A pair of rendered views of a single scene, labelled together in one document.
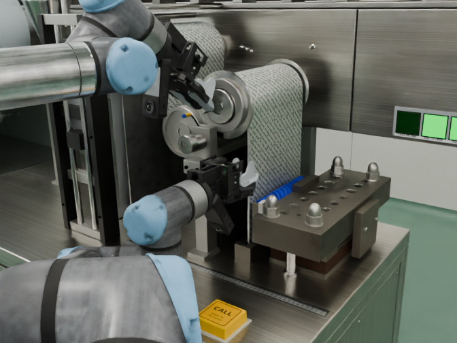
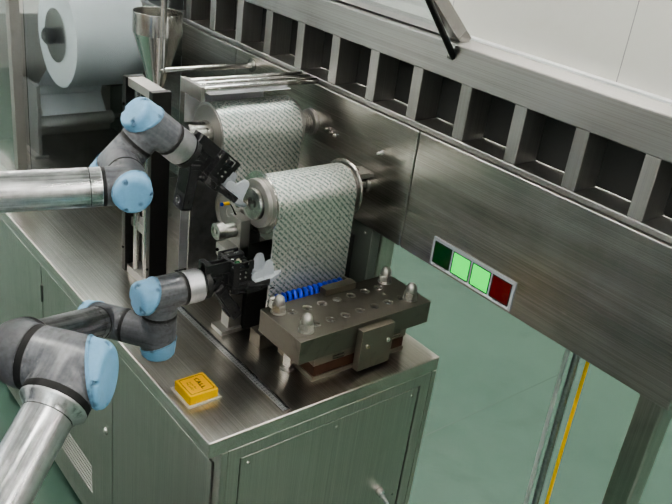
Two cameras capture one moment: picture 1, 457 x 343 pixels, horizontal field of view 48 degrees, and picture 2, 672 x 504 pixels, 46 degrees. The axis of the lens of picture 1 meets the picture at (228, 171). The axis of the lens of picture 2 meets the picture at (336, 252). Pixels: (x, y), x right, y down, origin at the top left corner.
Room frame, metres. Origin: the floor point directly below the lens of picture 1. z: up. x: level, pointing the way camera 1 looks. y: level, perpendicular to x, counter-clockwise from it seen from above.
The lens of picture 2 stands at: (-0.53, -0.53, 1.98)
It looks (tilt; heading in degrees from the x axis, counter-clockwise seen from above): 26 degrees down; 12
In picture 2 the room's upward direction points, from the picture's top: 8 degrees clockwise
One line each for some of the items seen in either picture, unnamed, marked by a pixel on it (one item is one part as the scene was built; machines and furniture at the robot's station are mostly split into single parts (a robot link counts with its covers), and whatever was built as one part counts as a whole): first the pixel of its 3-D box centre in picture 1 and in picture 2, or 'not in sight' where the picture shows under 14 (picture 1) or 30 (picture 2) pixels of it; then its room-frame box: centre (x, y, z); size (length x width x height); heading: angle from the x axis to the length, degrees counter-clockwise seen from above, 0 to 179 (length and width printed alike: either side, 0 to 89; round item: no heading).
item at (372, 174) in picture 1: (373, 171); (411, 290); (1.20, -0.36, 1.05); 0.04 x 0.04 x 0.04
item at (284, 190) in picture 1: (282, 193); (310, 291); (1.13, -0.13, 1.03); 0.21 x 0.04 x 0.03; 144
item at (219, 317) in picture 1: (220, 318); (196, 388); (0.79, 0.02, 0.91); 0.07 x 0.07 x 0.02; 54
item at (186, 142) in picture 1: (188, 143); (218, 230); (1.03, 0.08, 1.18); 0.04 x 0.02 x 0.04; 54
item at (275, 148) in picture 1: (276, 157); (310, 256); (1.14, -0.11, 1.11); 0.23 x 0.01 x 0.18; 144
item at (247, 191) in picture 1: (239, 190); (251, 283); (0.98, -0.02, 1.09); 0.09 x 0.05 x 0.02; 143
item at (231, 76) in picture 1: (224, 105); (260, 202); (1.08, 0.01, 1.25); 0.15 x 0.01 x 0.15; 54
